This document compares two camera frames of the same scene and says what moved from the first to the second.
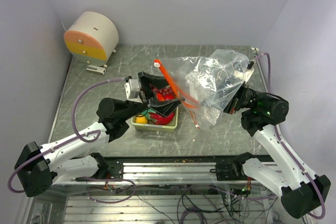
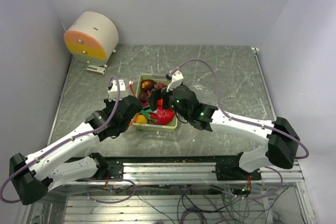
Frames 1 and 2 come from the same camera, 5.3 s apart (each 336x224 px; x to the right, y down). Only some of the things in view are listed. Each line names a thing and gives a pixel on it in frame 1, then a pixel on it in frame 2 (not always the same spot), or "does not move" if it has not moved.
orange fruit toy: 141,119 does not move
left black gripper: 145,79 to 108,103
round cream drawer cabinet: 92,38 does not move
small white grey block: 96,69 does not move
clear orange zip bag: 205,83 to 130,84
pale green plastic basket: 169,126 does not move
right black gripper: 235,102 to 156,94
